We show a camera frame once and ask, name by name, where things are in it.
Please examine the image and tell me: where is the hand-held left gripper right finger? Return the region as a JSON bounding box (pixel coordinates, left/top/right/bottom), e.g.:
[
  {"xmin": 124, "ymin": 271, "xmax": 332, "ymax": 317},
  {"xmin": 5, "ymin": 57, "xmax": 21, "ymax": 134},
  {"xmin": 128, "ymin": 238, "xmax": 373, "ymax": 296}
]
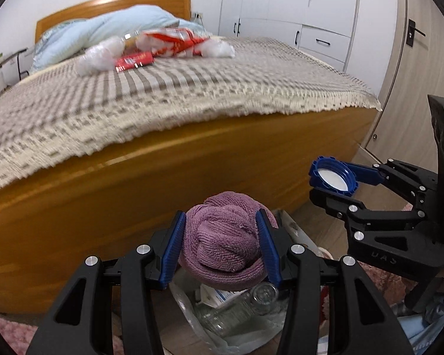
[{"xmin": 255, "ymin": 209, "xmax": 416, "ymax": 355}]

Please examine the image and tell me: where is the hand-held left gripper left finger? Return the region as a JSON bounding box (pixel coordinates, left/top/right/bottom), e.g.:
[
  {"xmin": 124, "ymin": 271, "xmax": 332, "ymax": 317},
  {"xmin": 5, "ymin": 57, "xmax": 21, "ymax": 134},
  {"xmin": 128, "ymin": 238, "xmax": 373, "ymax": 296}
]
[{"xmin": 26, "ymin": 210, "xmax": 188, "ymax": 355}]

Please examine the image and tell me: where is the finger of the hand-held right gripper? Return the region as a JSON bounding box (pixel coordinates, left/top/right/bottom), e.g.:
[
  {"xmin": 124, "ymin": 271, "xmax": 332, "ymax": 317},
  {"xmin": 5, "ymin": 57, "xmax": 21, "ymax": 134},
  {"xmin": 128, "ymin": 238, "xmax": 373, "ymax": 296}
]
[
  {"xmin": 309, "ymin": 187, "xmax": 428, "ymax": 230},
  {"xmin": 350, "ymin": 158, "xmax": 439, "ymax": 203}
]

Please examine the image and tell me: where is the blue bottle cap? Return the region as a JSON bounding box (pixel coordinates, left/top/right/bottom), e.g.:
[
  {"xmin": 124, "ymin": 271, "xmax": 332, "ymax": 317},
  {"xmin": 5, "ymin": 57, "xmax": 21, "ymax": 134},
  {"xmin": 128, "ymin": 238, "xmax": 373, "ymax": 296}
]
[{"xmin": 308, "ymin": 155, "xmax": 358, "ymax": 198}]

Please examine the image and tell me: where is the waste bin with plastic liner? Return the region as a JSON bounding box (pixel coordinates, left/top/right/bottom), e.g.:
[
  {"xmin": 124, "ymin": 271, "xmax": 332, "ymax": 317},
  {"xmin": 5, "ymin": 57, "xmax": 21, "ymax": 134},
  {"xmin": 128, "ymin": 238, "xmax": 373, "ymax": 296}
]
[{"xmin": 168, "ymin": 209, "xmax": 330, "ymax": 352}]

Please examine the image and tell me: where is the purple towel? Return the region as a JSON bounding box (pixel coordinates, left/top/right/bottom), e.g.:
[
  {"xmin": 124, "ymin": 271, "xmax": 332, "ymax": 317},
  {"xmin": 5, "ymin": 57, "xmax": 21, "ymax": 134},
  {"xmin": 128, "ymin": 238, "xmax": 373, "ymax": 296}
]
[{"xmin": 178, "ymin": 191, "xmax": 269, "ymax": 291}]

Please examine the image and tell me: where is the white green milk carton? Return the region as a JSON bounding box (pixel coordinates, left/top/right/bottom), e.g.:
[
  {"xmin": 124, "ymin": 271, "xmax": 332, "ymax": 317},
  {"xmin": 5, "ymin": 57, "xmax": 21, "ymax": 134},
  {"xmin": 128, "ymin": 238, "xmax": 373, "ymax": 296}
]
[{"xmin": 202, "ymin": 285, "xmax": 245, "ymax": 306}]

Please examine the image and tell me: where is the red white snack bag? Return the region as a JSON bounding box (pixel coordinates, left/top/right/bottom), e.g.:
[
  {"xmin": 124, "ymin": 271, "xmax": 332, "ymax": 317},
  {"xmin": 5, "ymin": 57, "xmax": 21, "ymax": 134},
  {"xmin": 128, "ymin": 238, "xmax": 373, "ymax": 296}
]
[{"xmin": 136, "ymin": 26, "xmax": 212, "ymax": 59}]

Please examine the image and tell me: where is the person's light blue pajamas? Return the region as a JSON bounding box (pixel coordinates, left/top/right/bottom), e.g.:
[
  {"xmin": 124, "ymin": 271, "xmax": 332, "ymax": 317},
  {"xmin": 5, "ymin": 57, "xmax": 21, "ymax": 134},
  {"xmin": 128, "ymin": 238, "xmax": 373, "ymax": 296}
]
[{"xmin": 390, "ymin": 288, "xmax": 444, "ymax": 355}]

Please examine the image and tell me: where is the light wooden door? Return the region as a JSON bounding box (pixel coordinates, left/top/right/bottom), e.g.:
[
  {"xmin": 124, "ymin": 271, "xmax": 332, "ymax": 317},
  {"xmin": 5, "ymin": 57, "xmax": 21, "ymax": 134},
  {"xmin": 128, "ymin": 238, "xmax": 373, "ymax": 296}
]
[{"xmin": 361, "ymin": 0, "xmax": 444, "ymax": 178}]

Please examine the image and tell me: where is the wooden bed footboard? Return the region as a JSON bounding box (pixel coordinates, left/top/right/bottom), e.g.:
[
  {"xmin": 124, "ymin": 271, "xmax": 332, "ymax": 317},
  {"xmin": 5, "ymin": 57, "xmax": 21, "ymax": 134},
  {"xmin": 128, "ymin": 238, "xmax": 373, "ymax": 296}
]
[{"xmin": 0, "ymin": 106, "xmax": 380, "ymax": 316}]

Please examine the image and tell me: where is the brown checkered bedspread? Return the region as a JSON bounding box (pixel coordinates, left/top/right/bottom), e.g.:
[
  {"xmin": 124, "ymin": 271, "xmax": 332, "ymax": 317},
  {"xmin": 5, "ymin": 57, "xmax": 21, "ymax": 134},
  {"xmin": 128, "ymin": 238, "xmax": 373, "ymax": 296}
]
[{"xmin": 0, "ymin": 35, "xmax": 382, "ymax": 196}]

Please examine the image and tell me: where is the white built-in wardrobe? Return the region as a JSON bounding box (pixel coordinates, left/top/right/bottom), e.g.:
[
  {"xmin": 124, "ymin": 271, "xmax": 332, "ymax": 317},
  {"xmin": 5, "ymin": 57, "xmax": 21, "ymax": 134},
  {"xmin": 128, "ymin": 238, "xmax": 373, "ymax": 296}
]
[{"xmin": 218, "ymin": 0, "xmax": 360, "ymax": 72}]

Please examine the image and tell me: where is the light blue duvet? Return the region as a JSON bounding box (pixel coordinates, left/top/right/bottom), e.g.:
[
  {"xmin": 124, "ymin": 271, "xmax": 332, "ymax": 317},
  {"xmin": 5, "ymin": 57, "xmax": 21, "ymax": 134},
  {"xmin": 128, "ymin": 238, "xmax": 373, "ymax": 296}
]
[{"xmin": 30, "ymin": 5, "xmax": 208, "ymax": 75}]

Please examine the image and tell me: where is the wooden headboard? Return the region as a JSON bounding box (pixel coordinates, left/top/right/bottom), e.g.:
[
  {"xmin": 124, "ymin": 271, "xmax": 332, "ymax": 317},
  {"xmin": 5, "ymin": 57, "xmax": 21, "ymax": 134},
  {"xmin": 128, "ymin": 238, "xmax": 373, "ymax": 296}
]
[{"xmin": 35, "ymin": 0, "xmax": 191, "ymax": 41}]

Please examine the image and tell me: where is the black door handle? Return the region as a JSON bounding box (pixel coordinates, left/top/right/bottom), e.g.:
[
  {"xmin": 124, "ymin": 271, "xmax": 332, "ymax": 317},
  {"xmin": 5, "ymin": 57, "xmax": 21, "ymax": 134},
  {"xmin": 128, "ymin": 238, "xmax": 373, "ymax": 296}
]
[{"xmin": 407, "ymin": 18, "xmax": 427, "ymax": 49}]

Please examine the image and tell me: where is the black frame side table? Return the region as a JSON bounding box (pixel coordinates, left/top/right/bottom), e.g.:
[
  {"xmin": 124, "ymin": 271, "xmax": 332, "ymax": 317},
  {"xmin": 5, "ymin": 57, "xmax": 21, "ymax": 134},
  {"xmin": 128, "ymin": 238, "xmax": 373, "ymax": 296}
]
[{"xmin": 0, "ymin": 47, "xmax": 30, "ymax": 99}]

